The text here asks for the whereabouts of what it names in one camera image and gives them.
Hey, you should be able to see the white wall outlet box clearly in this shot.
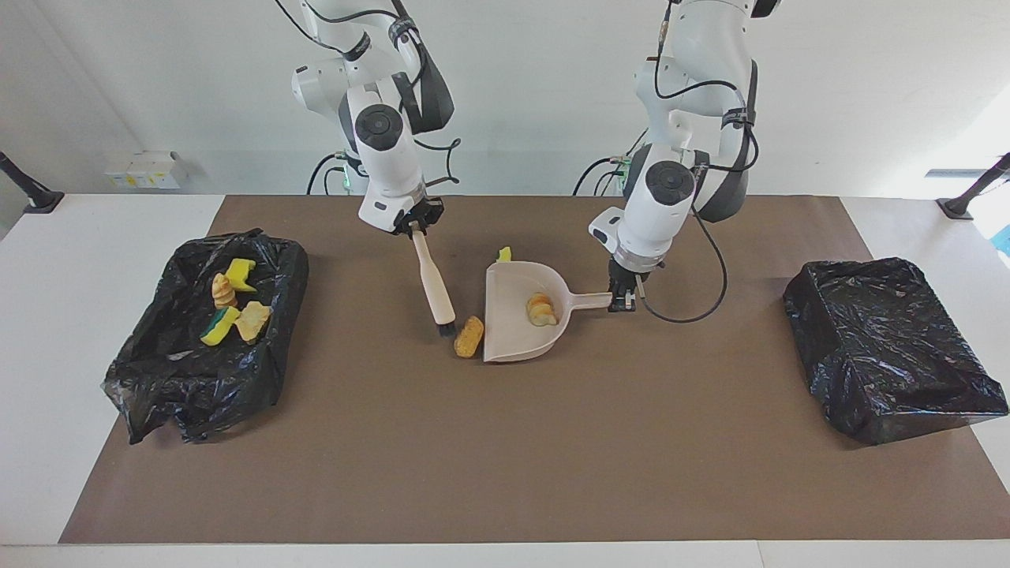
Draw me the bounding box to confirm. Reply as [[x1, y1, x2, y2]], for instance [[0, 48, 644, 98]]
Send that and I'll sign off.
[[105, 150, 184, 190]]

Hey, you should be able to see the black bag lined bin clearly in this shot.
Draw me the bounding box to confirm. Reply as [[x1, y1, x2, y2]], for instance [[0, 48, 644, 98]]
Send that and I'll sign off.
[[783, 256, 1010, 447], [101, 229, 310, 445]]

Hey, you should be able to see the brown table mat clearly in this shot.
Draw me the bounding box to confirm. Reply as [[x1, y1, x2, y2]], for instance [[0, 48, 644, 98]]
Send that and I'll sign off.
[[59, 195, 1010, 545]]

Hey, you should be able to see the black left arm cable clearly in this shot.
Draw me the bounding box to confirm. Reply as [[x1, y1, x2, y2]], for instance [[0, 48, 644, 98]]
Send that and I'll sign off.
[[638, 0, 760, 324]]

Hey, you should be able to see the black base cable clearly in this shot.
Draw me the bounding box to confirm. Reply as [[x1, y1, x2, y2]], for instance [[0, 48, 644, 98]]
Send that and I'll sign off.
[[306, 152, 352, 196], [574, 130, 648, 196]]

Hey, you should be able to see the brown oval bread piece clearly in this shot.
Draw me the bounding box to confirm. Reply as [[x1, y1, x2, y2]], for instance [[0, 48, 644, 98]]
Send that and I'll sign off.
[[454, 316, 485, 360]]

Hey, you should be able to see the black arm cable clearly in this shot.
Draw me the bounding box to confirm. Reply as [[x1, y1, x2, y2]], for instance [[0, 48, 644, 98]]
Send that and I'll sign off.
[[638, 0, 760, 324], [276, 0, 462, 187]]

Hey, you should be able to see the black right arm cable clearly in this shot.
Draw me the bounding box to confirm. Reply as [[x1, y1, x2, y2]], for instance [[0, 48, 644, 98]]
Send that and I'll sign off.
[[276, 0, 462, 187]]

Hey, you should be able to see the black camera stand pole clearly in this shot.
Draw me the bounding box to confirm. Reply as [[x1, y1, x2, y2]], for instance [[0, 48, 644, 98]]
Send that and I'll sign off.
[[0, 150, 65, 215], [936, 152, 1010, 221]]

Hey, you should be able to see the beige plastic dustpan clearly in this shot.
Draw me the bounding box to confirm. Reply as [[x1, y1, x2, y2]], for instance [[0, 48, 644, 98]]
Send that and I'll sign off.
[[483, 261, 615, 364]]

